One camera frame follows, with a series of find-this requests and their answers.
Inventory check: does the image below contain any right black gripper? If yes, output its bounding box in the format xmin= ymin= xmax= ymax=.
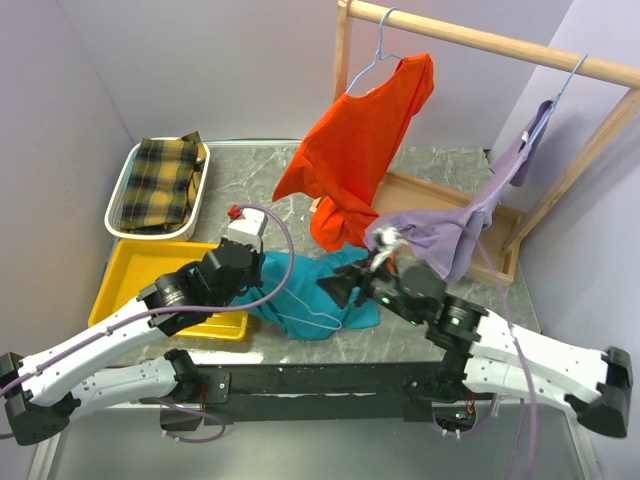
xmin=317 ymin=247 xmax=425 ymax=326

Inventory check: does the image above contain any blue wire hanger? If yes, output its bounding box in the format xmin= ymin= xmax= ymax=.
xmin=268 ymin=287 xmax=343 ymax=332

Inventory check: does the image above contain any teal t shirt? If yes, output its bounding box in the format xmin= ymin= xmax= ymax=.
xmin=248 ymin=245 xmax=380 ymax=340

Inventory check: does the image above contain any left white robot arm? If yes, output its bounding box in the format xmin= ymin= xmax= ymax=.
xmin=1 ymin=239 xmax=264 ymax=446

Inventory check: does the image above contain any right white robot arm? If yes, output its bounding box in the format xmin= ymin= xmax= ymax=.
xmin=317 ymin=261 xmax=633 ymax=438

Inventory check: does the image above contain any lilac t shirt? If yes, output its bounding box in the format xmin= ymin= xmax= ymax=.
xmin=364 ymin=100 xmax=555 ymax=283

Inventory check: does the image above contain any orange t shirt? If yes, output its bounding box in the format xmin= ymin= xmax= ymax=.
xmin=272 ymin=53 xmax=434 ymax=252

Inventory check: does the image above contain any blue hanger with orange shirt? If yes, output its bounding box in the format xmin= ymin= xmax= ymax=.
xmin=346 ymin=6 xmax=402 ymax=94

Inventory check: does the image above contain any blue hanger with lilac shirt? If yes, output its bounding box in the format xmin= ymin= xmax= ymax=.
xmin=519 ymin=53 xmax=589 ymax=150

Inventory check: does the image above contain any yellow plastic tray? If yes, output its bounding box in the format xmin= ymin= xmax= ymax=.
xmin=88 ymin=239 xmax=249 ymax=341

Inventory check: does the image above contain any wooden clothes rack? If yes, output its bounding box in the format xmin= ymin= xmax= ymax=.
xmin=334 ymin=1 xmax=639 ymax=287

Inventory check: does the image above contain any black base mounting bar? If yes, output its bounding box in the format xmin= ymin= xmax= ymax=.
xmin=165 ymin=362 xmax=475 ymax=423

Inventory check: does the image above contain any yellow plaid cloth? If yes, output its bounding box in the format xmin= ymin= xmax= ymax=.
xmin=119 ymin=131 xmax=206 ymax=234

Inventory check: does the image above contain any white plastic basket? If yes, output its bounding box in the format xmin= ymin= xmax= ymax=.
xmin=104 ymin=131 xmax=210 ymax=241

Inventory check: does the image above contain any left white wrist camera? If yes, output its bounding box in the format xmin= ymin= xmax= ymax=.
xmin=226 ymin=205 xmax=268 ymax=251

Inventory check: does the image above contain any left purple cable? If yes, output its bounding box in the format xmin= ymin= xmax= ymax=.
xmin=0 ymin=203 xmax=295 ymax=444

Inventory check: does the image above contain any purple cable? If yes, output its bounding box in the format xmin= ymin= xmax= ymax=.
xmin=0 ymin=203 xmax=295 ymax=444
xmin=449 ymin=219 xmax=541 ymax=480

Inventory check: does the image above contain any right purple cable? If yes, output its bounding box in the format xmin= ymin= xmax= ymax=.
xmin=449 ymin=219 xmax=541 ymax=480

